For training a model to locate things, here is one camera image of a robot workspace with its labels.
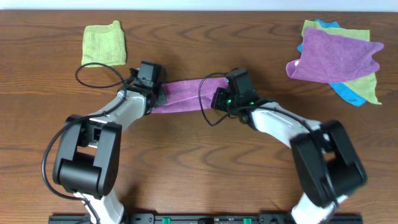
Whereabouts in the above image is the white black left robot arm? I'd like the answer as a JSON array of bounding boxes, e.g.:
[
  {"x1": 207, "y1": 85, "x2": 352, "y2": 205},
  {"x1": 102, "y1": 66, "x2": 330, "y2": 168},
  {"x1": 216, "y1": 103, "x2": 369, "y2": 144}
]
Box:
[{"x1": 52, "y1": 83, "x2": 166, "y2": 223}]

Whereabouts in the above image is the purple microfiber cloth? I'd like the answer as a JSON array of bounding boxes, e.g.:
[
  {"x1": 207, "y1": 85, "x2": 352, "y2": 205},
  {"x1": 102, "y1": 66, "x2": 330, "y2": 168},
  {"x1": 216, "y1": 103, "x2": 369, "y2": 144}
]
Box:
[{"x1": 153, "y1": 77, "x2": 228, "y2": 113}]

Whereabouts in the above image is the folded green cloth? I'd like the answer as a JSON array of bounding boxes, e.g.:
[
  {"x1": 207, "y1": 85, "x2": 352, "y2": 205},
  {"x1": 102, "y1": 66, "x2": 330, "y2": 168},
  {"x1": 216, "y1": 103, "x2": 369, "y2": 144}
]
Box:
[{"x1": 81, "y1": 21, "x2": 127, "y2": 66}]

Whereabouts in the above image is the green cloth in pile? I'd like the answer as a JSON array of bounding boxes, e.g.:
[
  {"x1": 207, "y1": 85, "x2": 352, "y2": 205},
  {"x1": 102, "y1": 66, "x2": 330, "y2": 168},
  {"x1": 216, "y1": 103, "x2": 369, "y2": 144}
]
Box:
[{"x1": 305, "y1": 27, "x2": 381, "y2": 105}]

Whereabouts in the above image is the blue cloth in pile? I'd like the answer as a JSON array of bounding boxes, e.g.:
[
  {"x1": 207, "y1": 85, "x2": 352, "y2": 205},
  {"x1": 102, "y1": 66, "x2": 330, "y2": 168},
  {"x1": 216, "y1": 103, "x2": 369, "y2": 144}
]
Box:
[{"x1": 302, "y1": 19, "x2": 367, "y2": 107}]

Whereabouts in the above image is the purple cloth in pile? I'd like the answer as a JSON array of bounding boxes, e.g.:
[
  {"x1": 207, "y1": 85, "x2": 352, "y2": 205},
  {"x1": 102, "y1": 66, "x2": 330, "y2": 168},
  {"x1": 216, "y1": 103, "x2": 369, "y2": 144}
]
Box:
[{"x1": 285, "y1": 28, "x2": 384, "y2": 83}]

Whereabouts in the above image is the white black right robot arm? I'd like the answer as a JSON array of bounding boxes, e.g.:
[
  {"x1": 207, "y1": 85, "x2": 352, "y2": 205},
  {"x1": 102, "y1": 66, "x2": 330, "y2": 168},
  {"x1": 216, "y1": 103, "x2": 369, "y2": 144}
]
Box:
[{"x1": 211, "y1": 88, "x2": 368, "y2": 223}]

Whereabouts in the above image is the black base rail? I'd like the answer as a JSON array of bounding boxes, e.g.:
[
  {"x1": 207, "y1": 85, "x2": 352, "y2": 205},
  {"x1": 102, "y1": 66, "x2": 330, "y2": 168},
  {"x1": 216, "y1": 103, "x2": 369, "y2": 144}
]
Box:
[{"x1": 48, "y1": 213, "x2": 363, "y2": 224}]

